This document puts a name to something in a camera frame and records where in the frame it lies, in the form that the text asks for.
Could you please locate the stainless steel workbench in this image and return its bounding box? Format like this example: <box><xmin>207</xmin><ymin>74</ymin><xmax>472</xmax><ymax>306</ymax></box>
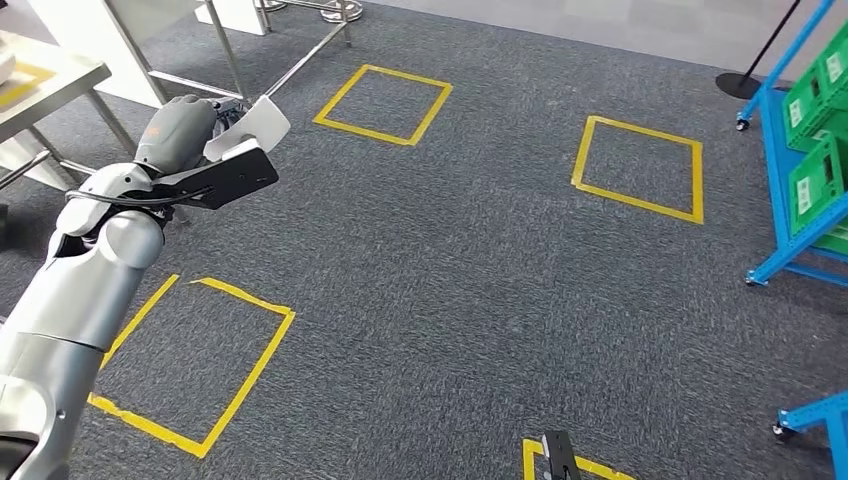
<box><xmin>0</xmin><ymin>29</ymin><xmax>140</xmax><ymax>193</ymax></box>

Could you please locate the white curved plastic part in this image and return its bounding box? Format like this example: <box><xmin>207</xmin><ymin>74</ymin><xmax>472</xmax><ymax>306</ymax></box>
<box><xmin>201</xmin><ymin>94</ymin><xmax>293</xmax><ymax>164</ymax></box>

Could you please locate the green plastic crate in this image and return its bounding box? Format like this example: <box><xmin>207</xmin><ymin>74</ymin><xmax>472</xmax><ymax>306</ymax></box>
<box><xmin>786</xmin><ymin>132</ymin><xmax>848</xmax><ymax>238</ymax></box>
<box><xmin>816</xmin><ymin>23</ymin><xmax>848</xmax><ymax>111</ymax></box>
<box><xmin>781</xmin><ymin>62</ymin><xmax>829</xmax><ymax>152</ymax></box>
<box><xmin>811</xmin><ymin>221</ymin><xmax>848</xmax><ymax>258</ymax></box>

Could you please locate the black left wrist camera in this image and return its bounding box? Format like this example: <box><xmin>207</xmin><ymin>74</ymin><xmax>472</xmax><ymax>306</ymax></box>
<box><xmin>150</xmin><ymin>137</ymin><xmax>280</xmax><ymax>211</ymax></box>

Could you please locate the silver round stanchion base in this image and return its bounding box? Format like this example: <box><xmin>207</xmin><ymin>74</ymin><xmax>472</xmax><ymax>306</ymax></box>
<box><xmin>254</xmin><ymin>0</ymin><xmax>364</xmax><ymax>24</ymax></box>

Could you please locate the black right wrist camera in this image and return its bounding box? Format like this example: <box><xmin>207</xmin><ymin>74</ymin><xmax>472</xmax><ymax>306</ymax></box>
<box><xmin>541</xmin><ymin>430</ymin><xmax>582</xmax><ymax>480</ymax></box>

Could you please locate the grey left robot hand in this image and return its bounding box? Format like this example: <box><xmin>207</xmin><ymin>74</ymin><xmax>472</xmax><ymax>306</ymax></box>
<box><xmin>134</xmin><ymin>94</ymin><xmax>250</xmax><ymax>176</ymax></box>

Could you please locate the steel frame table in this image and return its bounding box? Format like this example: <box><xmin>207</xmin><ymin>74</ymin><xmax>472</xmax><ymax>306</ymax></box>
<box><xmin>102</xmin><ymin>0</ymin><xmax>354</xmax><ymax>114</ymax></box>

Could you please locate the black stanchion post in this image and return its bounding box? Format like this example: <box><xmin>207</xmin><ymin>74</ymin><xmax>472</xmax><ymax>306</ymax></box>
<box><xmin>715</xmin><ymin>0</ymin><xmax>803</xmax><ymax>101</ymax></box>

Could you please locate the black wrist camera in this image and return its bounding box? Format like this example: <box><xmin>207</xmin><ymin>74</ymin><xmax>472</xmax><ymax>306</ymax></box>
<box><xmin>541</xmin><ymin>430</ymin><xmax>582</xmax><ymax>480</ymax></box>
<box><xmin>150</xmin><ymin>137</ymin><xmax>280</xmax><ymax>211</ymax></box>

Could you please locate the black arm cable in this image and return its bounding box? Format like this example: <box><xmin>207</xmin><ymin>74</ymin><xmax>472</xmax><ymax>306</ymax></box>
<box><xmin>64</xmin><ymin>187</ymin><xmax>217</xmax><ymax>208</ymax></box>

